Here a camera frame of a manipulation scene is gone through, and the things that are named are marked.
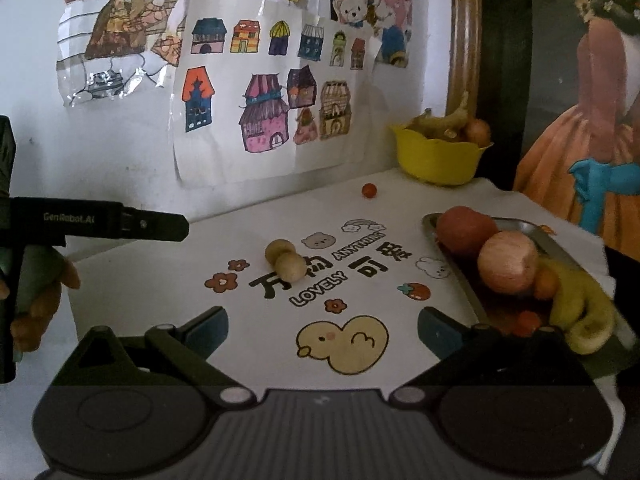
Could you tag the red tomato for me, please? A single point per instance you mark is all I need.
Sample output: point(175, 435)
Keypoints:
point(527, 322)

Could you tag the red apple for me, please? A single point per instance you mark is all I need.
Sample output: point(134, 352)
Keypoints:
point(507, 262)
point(462, 232)

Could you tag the person's left hand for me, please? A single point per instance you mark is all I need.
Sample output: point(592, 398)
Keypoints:
point(45, 310)

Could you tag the spotted yellow banana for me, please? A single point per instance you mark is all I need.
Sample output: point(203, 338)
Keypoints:
point(594, 332)

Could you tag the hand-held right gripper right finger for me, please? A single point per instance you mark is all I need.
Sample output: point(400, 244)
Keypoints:
point(434, 330)

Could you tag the large orange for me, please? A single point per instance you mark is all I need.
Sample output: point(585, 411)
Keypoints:
point(546, 282)

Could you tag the orange dress wall poster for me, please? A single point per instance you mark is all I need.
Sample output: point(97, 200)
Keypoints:
point(575, 150)

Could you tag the large yellow banana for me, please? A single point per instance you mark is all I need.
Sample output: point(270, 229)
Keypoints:
point(567, 285)

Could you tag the printed white tablecloth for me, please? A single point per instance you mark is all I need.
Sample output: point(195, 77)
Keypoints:
point(200, 250)

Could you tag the house drawing poster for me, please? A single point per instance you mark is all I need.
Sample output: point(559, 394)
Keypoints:
point(225, 125)

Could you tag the wooden frame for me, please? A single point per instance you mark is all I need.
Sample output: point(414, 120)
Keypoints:
point(465, 35)

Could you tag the brown fruit with sticker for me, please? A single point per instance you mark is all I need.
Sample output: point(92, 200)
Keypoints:
point(452, 133)

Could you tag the yellow plastic bowl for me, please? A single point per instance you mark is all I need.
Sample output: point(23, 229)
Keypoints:
point(435, 160)

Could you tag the round orange fruit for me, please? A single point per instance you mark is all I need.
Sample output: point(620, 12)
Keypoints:
point(477, 131)

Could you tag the dark yellow banana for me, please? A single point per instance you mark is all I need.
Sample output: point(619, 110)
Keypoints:
point(440, 121)

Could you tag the small cherry tomato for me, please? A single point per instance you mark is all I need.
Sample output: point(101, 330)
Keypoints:
point(369, 190)

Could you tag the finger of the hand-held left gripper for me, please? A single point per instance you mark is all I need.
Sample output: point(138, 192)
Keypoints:
point(160, 225)

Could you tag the metal tray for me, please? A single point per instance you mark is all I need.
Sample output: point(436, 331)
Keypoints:
point(465, 280)

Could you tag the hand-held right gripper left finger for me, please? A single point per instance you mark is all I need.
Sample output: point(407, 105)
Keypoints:
point(207, 327)

